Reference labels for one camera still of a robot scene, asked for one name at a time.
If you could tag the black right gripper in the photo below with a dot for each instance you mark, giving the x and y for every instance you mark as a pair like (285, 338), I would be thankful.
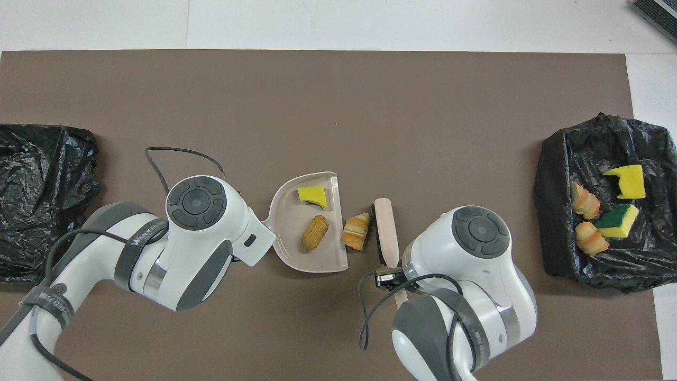
(389, 279)

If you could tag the striped toy croissant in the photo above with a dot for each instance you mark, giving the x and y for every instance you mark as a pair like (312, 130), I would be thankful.
(357, 233)
(584, 201)
(591, 239)

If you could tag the beige hand brush black bristles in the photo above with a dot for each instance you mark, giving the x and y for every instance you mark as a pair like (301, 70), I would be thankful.
(386, 222)

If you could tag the brown toy bread roll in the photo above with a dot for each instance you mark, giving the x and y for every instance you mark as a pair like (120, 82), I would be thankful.
(315, 233)

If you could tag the beige plastic dustpan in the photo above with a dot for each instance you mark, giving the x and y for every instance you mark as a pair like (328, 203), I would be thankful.
(288, 233)

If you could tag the small yellow sponge piece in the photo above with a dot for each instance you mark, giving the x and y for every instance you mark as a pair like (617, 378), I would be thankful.
(312, 196)

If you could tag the green and yellow sponge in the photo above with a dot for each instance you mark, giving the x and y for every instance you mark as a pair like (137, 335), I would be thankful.
(619, 222)

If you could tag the large yellow sponge piece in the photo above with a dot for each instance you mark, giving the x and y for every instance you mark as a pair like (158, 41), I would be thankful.
(629, 182)

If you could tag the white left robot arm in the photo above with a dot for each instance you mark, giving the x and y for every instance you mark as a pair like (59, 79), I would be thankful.
(201, 227)

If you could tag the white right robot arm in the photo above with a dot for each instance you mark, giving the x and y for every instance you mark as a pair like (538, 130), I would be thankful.
(476, 248)

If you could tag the black bag-lined bin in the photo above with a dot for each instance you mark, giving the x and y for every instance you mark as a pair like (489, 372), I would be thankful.
(560, 238)
(31, 211)

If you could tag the brown table mat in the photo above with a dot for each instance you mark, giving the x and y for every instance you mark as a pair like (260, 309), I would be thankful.
(370, 106)

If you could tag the grey ridged panel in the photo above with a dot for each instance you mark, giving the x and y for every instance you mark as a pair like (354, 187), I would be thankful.
(658, 16)

